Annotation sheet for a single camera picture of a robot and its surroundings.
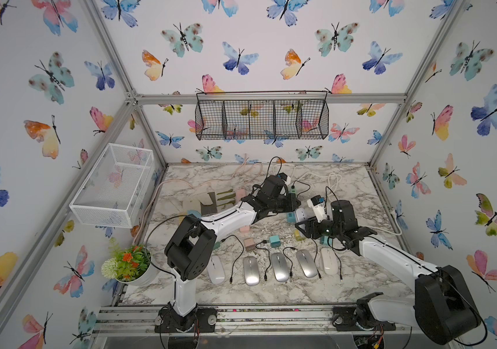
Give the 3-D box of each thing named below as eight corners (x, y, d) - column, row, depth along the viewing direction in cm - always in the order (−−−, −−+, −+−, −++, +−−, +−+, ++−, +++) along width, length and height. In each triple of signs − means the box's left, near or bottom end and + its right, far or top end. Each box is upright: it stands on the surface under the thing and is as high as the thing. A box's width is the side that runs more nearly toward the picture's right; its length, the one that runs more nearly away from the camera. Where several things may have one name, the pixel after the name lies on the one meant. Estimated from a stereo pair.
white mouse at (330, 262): (324, 275, 85) (326, 273, 84) (319, 250, 92) (321, 247, 90) (338, 275, 85) (340, 273, 84) (332, 250, 92) (334, 247, 90)
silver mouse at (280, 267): (272, 281, 84) (272, 280, 82) (271, 254, 91) (271, 252, 89) (288, 281, 84) (289, 280, 82) (286, 254, 91) (287, 252, 89)
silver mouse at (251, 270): (243, 286, 83) (242, 284, 81) (244, 258, 90) (243, 256, 88) (259, 286, 83) (259, 284, 81) (259, 258, 90) (259, 256, 88)
